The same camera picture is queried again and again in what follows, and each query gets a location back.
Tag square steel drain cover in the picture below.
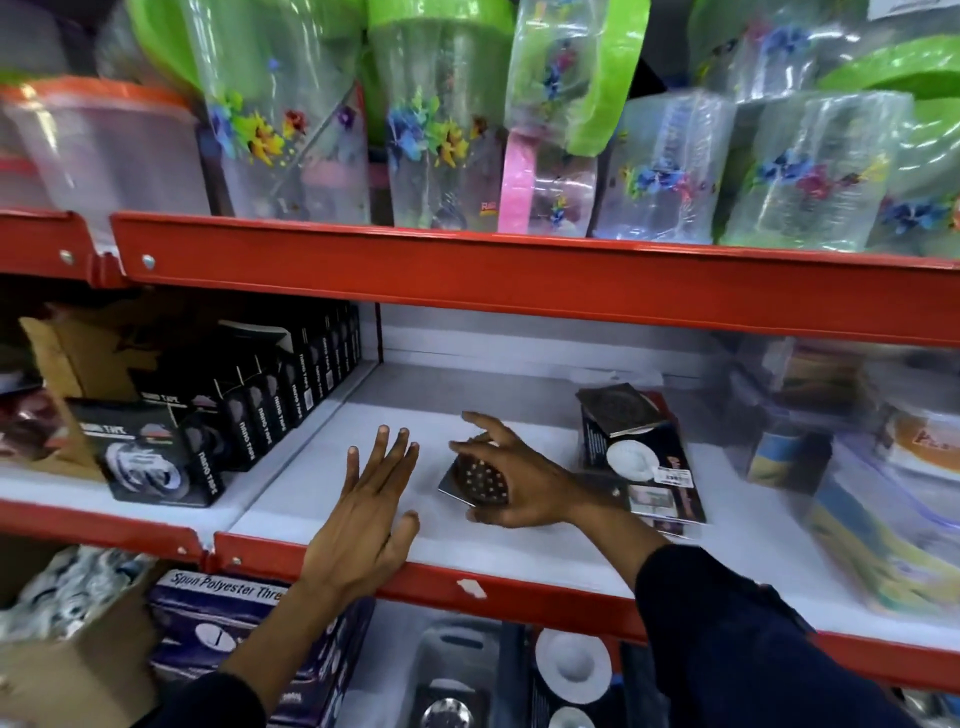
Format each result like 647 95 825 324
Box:
575 382 667 440

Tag long orange shelf beam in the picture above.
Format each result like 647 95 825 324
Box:
110 211 960 349
213 531 960 695

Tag blue and yellow cup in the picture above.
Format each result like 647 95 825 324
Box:
744 420 835 495

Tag person's right hand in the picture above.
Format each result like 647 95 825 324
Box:
448 411 595 530

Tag wrapped steel sink strainer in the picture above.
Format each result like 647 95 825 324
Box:
397 618 528 728

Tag pink lidded floral jug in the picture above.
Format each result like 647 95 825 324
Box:
497 129 599 239

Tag person's left hand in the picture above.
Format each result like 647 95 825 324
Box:
300 425 422 602

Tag short orange shelf beam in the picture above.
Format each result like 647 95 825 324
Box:
0 208 110 289
0 496 205 564

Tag clear container with orange lid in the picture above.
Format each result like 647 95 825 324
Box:
0 75 213 252

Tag white shelf board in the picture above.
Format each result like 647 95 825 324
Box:
225 362 960 655

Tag square steel drain strainer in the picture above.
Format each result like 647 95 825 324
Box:
438 441 513 520

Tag person's right forearm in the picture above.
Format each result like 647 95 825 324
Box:
568 493 925 728

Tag person's left forearm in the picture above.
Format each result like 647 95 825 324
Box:
135 576 360 728

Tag row of floral plastic jugs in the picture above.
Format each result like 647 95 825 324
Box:
180 0 960 260

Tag boxed drain strainer pack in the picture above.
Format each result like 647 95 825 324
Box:
577 408 708 540

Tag plastic-wrapped container set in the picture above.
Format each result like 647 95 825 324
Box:
804 358 960 620

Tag clear wrapped storage boxes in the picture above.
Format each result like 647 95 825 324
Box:
718 335 886 451

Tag single black tape carton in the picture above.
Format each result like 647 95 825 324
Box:
66 399 228 509

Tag blue thread box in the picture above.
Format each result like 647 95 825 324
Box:
144 567 376 728

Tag cardboard box of white goods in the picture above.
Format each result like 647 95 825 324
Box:
0 534 170 728

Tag brown cardboard box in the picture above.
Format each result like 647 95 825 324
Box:
18 298 226 483

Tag row of black tape boxes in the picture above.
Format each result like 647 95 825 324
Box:
135 300 363 475

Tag black sink strainer box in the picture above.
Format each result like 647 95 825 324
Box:
523 626 670 728

